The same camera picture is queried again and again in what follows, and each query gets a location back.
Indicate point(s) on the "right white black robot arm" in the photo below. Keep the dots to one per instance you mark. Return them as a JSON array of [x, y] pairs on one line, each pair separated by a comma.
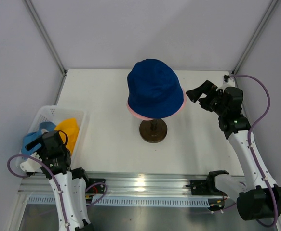
[[260, 196]]

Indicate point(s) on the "yellow hat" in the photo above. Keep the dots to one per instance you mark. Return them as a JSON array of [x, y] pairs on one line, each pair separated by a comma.
[[69, 131]]

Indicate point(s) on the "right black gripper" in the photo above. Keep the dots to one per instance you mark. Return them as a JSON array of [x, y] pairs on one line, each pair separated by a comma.
[[207, 88]]

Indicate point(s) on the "light blue hat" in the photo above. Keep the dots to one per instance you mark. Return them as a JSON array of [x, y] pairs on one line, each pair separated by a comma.
[[44, 126]]

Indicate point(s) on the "white slotted cable duct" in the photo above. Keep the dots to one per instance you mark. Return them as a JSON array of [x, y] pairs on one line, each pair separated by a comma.
[[150, 202]]

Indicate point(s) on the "dark blue bucket hat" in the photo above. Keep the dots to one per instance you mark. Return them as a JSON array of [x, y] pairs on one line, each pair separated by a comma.
[[154, 89]]

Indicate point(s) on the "aluminium corner post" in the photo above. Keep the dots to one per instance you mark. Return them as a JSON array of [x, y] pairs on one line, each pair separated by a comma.
[[260, 27], [33, 13]]

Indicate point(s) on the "right aluminium corner post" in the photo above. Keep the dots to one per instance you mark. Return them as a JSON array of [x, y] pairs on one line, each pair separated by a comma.
[[260, 27]]

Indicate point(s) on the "aluminium mounting rail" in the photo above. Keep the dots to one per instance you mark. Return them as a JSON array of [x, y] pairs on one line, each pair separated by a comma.
[[123, 184]]

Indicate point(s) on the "white plastic basket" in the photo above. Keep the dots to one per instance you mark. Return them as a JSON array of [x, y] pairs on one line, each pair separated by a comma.
[[56, 115]]

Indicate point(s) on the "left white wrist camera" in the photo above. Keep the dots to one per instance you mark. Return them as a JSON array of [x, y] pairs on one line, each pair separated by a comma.
[[31, 167]]

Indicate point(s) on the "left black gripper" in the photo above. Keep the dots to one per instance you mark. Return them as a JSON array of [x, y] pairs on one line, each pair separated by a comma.
[[39, 152]]

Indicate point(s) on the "dark round wooden stand base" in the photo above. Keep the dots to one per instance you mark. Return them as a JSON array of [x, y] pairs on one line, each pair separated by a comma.
[[153, 131]]

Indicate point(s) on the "pink bucket hat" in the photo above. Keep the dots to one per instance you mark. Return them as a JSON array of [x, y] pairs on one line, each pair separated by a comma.
[[135, 114]]

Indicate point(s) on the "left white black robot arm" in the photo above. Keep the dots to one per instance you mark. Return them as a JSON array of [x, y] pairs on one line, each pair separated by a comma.
[[68, 186]]

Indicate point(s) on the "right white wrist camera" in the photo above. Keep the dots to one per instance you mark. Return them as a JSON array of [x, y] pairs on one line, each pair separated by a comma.
[[228, 82]]

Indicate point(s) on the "left aluminium corner post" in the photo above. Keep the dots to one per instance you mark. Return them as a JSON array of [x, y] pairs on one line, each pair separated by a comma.
[[33, 13]]

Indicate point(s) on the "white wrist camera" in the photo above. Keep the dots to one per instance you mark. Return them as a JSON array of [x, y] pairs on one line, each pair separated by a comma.
[[228, 82], [31, 167]]

